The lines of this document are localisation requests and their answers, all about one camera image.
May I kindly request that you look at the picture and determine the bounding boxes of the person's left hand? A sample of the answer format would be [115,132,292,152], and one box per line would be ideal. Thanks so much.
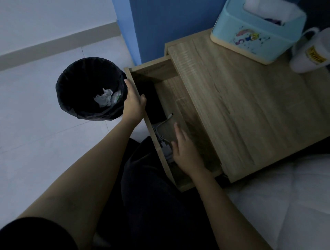
[121,78,147,124]

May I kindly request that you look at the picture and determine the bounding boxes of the person's right hand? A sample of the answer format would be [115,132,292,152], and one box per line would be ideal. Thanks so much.
[171,122,207,176]

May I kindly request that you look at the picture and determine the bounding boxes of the wooden drawer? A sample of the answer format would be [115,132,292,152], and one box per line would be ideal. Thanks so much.
[124,55,224,192]

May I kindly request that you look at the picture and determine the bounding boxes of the person's right forearm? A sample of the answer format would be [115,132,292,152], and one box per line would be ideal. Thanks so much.
[191,170,273,250]

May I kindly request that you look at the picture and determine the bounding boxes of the person's left forearm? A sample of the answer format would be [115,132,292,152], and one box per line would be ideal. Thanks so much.
[16,119,144,250]

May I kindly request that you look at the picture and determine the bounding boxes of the white charger adapter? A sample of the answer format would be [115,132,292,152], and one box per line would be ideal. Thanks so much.
[158,140,176,163]

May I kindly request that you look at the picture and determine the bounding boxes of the clear green wrapper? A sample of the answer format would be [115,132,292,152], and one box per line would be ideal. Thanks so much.
[111,90,122,106]

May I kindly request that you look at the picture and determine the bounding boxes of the crumpled white tissue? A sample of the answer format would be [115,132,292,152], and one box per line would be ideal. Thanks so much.
[93,88,114,108]

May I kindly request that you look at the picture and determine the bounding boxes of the person's black trousers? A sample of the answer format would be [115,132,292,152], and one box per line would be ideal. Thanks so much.
[91,136,220,250]

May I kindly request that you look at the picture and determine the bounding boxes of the black trash bin with bag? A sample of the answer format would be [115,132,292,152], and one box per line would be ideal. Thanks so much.
[55,57,129,122]

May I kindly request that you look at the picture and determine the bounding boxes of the wooden nightstand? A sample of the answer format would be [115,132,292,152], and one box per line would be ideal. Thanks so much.
[164,28,330,183]

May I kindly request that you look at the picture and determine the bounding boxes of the white quilted bedding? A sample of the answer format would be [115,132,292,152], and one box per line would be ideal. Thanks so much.
[226,154,330,250]

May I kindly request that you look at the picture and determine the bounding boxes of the light blue tissue box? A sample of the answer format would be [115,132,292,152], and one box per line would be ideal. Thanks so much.
[210,0,307,65]

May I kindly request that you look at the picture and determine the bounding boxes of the person's black sleeve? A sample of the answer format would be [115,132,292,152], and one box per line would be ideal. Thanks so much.
[0,217,78,250]

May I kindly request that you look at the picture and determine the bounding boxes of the white mug with yellow print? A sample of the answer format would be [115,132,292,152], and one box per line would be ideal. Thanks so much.
[289,27,330,74]

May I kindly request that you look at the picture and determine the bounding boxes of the white cable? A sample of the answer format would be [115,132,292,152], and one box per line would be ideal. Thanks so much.
[152,113,174,141]

